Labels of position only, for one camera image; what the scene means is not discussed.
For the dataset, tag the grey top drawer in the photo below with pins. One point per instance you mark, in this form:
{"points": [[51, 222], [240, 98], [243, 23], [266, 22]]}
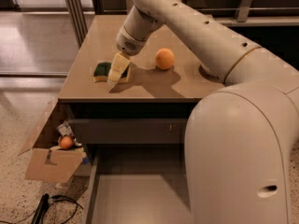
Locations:
{"points": [[128, 131]]}

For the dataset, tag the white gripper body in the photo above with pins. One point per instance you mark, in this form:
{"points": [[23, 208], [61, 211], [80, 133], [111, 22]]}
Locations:
{"points": [[128, 43]]}

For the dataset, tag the grey drawer cabinet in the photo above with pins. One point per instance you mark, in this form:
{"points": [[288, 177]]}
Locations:
{"points": [[150, 93]]}

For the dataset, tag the green and yellow sponge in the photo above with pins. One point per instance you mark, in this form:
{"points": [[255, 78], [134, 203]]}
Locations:
{"points": [[100, 74]]}

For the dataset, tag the grey open middle drawer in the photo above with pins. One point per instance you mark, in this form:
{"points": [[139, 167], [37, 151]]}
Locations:
{"points": [[138, 186]]}

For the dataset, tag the crumpled packaging in box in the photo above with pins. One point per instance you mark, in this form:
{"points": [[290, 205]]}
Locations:
{"points": [[64, 129]]}

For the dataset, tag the small orange in box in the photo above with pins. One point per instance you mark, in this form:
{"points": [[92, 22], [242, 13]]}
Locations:
{"points": [[66, 142]]}

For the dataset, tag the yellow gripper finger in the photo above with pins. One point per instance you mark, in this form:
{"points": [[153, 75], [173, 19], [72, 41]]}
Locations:
{"points": [[119, 70]]}

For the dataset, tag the orange fruit on table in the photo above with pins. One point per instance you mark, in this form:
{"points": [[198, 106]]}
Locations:
{"points": [[164, 59]]}

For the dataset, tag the black power strip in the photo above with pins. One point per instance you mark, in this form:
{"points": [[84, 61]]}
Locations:
{"points": [[41, 209]]}

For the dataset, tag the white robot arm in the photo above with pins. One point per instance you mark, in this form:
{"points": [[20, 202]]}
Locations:
{"points": [[239, 139]]}

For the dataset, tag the open cardboard box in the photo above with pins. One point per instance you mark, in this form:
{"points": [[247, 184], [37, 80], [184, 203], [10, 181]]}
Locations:
{"points": [[48, 162]]}

